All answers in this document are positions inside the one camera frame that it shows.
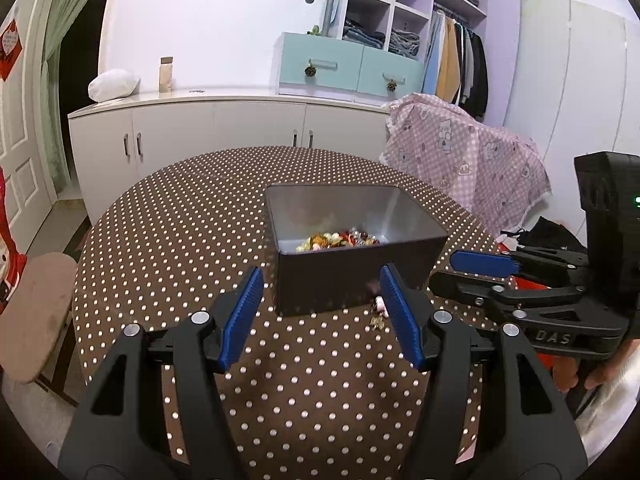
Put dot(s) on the folded blue jeans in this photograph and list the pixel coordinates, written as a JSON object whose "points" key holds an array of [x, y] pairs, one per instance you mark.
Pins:
{"points": [[364, 36]]}

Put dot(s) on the row of hanging clothes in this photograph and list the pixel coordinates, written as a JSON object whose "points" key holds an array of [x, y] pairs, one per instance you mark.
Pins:
{"points": [[457, 65]]}

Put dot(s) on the pine cone ornament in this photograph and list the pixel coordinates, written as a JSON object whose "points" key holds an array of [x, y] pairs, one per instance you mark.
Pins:
{"points": [[310, 70], [391, 86]]}

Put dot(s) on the pink checked bear blanket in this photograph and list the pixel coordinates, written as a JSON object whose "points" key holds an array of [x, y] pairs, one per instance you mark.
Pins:
{"points": [[450, 145]]}

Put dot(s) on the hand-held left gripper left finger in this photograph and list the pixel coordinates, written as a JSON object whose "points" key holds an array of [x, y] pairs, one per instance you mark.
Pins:
{"points": [[242, 320]]}

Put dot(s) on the black bag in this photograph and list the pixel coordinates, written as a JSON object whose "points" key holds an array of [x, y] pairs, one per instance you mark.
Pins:
{"points": [[550, 235]]}

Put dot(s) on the white panel door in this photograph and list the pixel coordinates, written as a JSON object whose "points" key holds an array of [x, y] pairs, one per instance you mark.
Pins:
{"points": [[20, 160]]}

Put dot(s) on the beige chair seat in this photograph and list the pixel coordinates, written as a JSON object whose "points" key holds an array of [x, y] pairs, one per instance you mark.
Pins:
{"points": [[35, 315]]}

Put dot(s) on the folded grey clothes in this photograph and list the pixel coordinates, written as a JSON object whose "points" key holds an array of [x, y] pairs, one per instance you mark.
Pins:
{"points": [[404, 44]]}

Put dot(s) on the pink charm pendant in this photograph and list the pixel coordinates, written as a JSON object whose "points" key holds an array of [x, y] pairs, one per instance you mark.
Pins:
{"points": [[378, 310]]}

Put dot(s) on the pile of mixed jewelry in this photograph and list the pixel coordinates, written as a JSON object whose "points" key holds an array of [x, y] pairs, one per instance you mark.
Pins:
{"points": [[335, 240]]}

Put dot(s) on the red diamond door decoration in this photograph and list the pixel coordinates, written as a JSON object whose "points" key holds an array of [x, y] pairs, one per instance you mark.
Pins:
{"points": [[9, 47]]}

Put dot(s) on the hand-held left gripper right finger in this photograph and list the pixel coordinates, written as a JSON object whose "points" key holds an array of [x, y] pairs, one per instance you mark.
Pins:
{"points": [[402, 320]]}

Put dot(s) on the red cloth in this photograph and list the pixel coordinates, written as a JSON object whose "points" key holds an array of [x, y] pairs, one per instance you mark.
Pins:
{"points": [[530, 285]]}

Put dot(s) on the teal drawer unit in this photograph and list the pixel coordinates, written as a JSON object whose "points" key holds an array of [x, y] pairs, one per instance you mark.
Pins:
{"points": [[340, 67]]}

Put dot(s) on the long white cabinet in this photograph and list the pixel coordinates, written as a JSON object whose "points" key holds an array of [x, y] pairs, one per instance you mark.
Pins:
{"points": [[200, 130]]}

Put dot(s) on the black metal box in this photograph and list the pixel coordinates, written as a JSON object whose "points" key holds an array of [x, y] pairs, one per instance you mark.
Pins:
{"points": [[340, 280]]}

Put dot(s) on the red and white bag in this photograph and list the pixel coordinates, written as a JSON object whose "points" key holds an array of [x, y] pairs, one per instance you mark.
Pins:
{"points": [[10, 255]]}

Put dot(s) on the white pillow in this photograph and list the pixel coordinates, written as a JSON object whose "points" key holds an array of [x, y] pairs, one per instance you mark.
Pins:
{"points": [[114, 85]]}

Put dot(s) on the person's right hand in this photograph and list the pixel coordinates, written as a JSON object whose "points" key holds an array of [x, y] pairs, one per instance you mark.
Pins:
{"points": [[607, 372]]}

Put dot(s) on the beige bottle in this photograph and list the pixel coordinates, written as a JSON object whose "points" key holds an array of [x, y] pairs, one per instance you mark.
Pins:
{"points": [[166, 76]]}

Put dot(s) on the small green figurine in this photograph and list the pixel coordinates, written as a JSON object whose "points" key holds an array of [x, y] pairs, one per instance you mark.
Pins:
{"points": [[315, 30]]}

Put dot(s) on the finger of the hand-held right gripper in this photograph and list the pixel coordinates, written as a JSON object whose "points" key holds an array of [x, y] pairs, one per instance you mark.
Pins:
{"points": [[480, 261], [465, 287]]}

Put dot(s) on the green curtain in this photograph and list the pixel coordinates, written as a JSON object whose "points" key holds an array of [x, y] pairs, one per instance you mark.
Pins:
{"points": [[55, 85]]}

